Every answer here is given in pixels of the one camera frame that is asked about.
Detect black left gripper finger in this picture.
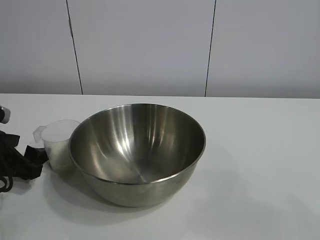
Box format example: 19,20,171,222
0,129,26,156
9,144,49,181

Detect stainless steel mixing bowl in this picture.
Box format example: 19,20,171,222
67,104,207,208

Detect translucent plastic measuring cup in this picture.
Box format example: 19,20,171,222
32,119,82,175

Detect white rice grains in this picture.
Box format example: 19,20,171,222
47,143,75,175

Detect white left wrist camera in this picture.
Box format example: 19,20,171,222
0,104,12,125

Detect black cable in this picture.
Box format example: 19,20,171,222
0,174,14,194

